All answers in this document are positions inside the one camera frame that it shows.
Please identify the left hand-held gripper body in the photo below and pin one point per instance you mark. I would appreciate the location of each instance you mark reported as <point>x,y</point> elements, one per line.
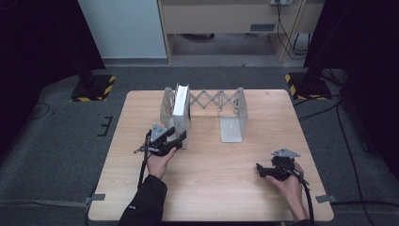
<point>158,142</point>

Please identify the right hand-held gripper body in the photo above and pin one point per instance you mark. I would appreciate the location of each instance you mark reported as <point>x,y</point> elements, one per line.
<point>282,169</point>

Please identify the black yellow striped stand base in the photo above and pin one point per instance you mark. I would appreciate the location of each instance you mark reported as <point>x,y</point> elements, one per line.
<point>309,86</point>
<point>94,89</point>

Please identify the person's right hand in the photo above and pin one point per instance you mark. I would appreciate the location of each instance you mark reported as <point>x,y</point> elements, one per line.
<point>290,191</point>

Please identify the white power strip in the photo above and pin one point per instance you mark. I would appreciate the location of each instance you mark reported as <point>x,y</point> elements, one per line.
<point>280,2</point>

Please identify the expandable metal book rack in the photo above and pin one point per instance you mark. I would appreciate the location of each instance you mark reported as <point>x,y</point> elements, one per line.
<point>233,121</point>

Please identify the light wooden desk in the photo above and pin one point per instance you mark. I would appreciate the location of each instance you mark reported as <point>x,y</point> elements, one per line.
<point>219,17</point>

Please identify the white book with grey figures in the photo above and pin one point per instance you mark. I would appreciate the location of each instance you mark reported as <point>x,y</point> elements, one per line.
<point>181,106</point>

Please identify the white panel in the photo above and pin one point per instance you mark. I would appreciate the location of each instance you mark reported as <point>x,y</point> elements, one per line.
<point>122,28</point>

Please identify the person's left hand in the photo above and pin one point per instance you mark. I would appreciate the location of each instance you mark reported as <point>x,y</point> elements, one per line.
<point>158,164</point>

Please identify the grey tape strip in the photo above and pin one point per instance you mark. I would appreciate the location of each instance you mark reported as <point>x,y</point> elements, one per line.
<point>326,198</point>
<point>95,198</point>

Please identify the black curtain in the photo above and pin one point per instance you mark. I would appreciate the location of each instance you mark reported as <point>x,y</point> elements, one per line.
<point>37,47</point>
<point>370,62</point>

